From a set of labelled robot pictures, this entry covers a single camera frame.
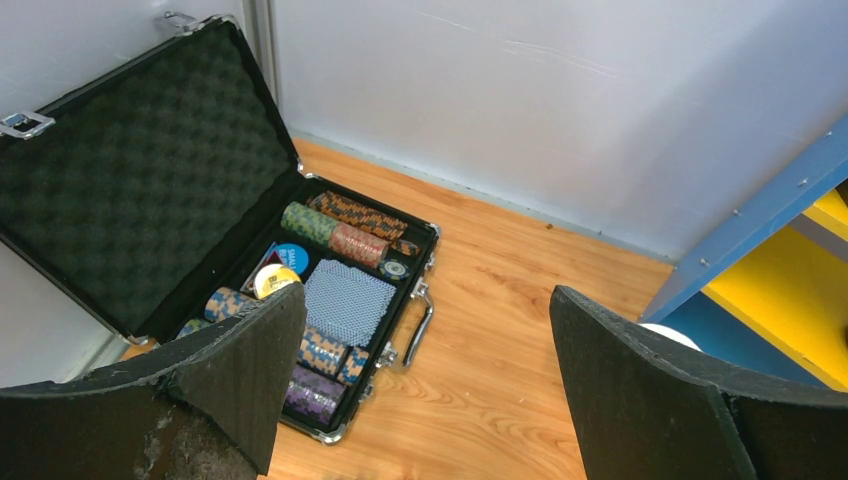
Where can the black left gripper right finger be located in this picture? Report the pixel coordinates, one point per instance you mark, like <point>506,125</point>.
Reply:
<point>647,407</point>

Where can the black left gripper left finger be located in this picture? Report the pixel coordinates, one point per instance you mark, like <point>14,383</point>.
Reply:
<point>205,406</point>

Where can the blue shelf with coloured boards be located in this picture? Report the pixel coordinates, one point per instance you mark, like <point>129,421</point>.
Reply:
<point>767,289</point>

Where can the yellow big blind button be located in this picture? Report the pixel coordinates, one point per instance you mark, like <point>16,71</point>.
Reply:
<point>272,278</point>

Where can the plain white paper towel roll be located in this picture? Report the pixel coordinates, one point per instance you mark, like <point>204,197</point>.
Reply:
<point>671,334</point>

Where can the blue playing card deck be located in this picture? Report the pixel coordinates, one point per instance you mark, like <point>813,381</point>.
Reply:
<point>346,303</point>

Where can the blue small blind button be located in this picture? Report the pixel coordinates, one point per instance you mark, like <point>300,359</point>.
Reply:
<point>294,256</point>

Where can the black poker chip case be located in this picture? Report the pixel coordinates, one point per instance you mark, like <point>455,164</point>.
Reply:
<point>154,194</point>

